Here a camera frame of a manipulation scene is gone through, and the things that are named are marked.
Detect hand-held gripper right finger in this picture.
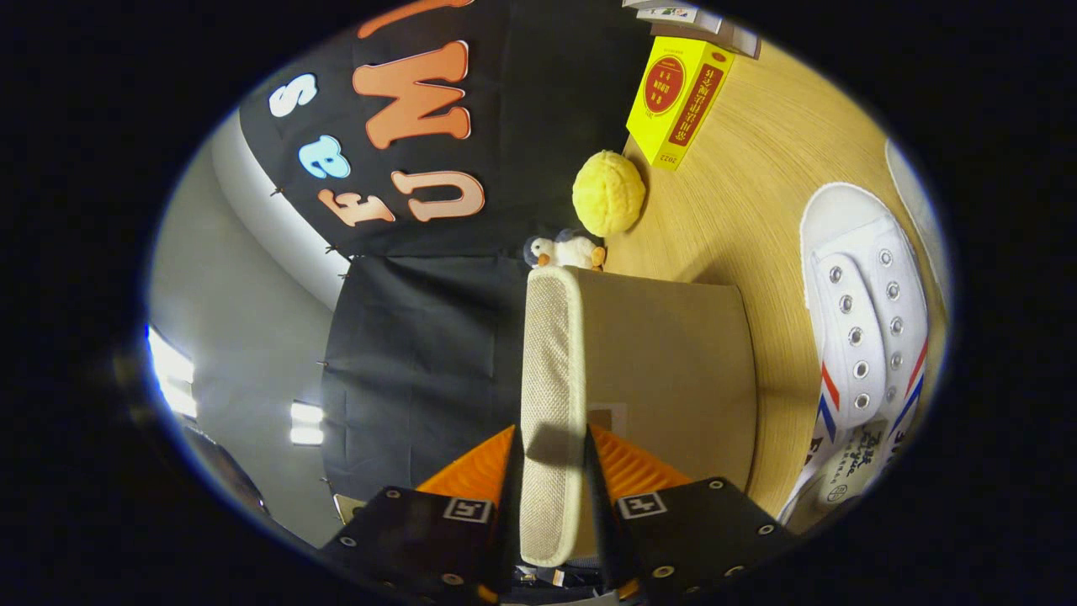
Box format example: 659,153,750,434
585,425,800,603

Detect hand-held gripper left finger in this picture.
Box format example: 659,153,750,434
320,425,523,606

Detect beige fabric storage box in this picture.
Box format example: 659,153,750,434
519,265,758,569

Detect white canvas shoe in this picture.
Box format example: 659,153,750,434
883,139,952,295
778,183,931,531

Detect bright light panel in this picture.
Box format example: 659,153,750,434
147,324,199,419
289,401,326,446

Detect penguin plush toy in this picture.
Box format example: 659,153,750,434
523,229,607,272

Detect yellow bread-shaped plush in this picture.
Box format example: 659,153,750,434
572,150,647,237

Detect thick yellow book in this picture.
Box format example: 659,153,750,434
626,36,735,172

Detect brown cover book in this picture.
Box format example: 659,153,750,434
652,21,762,60

